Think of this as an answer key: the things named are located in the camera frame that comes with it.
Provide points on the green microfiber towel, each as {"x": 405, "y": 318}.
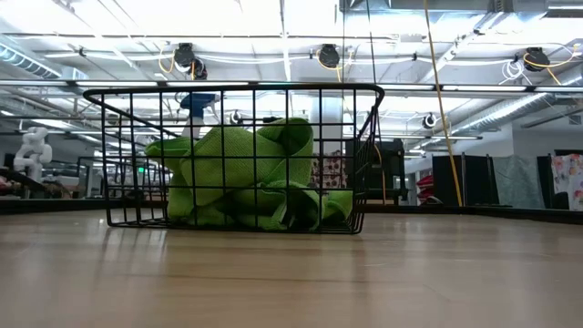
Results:
{"x": 237, "y": 155}
{"x": 332, "y": 205}

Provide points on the floral patterned panel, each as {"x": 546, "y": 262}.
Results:
{"x": 330, "y": 171}

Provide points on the black cabinet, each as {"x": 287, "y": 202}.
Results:
{"x": 391, "y": 164}

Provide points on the spray bottle with blue trigger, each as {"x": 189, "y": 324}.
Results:
{"x": 198, "y": 101}

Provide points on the red fabric item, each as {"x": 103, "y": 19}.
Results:
{"x": 424, "y": 187}

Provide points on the black room partition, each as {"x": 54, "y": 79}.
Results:
{"x": 455, "y": 182}

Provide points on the gray hanging cloth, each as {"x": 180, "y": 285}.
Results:
{"x": 519, "y": 182}

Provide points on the floral hanging cloth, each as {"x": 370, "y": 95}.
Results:
{"x": 569, "y": 177}

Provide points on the silver ceiling duct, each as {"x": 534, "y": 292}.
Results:
{"x": 510, "y": 109}

